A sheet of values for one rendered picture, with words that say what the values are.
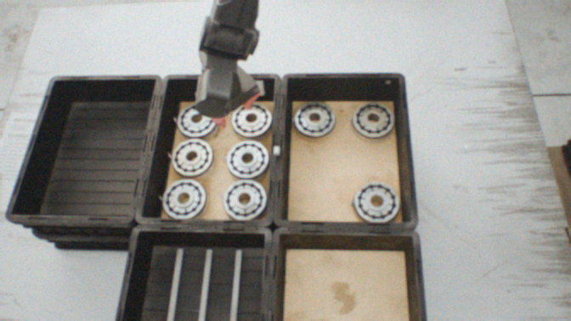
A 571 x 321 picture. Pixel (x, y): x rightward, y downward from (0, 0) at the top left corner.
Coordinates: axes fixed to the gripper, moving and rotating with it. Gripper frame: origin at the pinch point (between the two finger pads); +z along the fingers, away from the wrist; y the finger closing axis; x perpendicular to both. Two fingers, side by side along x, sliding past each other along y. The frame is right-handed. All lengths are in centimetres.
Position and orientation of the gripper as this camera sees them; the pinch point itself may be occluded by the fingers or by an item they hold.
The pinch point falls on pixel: (234, 115)
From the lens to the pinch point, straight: 96.1
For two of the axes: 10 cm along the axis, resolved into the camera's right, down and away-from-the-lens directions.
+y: 7.5, -6.1, 2.5
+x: -6.6, -6.6, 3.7
